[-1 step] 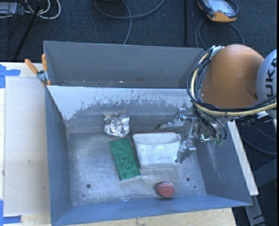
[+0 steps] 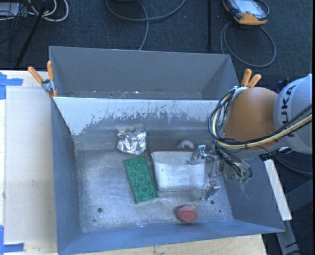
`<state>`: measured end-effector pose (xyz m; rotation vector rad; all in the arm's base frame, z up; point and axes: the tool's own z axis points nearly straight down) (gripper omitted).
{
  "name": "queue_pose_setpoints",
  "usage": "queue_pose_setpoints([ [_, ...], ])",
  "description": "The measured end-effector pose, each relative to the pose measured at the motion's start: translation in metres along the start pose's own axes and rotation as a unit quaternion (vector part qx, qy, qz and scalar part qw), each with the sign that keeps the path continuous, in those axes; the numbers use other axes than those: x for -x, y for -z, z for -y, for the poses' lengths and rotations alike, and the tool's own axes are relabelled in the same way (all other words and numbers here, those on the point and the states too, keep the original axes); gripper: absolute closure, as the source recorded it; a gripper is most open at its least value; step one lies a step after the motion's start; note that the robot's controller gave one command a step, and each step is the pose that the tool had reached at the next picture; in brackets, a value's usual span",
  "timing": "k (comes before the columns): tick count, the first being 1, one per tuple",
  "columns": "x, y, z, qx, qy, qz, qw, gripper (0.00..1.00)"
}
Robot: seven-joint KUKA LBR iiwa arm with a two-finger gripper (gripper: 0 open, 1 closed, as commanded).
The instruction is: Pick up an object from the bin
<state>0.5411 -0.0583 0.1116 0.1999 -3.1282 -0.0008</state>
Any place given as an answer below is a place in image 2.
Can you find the white plastic tub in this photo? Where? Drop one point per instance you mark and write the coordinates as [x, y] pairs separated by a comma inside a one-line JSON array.
[[175, 174]]

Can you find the red round toy fruit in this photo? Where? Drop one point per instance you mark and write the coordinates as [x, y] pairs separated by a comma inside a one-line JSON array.
[[186, 213]]

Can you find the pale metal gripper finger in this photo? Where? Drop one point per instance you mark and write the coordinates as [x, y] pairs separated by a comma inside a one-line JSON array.
[[210, 190], [198, 155]]

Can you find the dark green flat block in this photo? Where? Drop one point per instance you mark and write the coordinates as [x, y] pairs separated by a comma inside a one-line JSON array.
[[140, 179]]

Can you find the crumpled silver foil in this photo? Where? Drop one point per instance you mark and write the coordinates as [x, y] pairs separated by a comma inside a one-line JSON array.
[[132, 142]]

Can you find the pale wood flat board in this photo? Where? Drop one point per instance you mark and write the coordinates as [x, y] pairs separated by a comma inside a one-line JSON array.
[[27, 155]]

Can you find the grey metal bin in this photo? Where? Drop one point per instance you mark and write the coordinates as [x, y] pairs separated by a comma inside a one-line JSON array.
[[106, 185]]

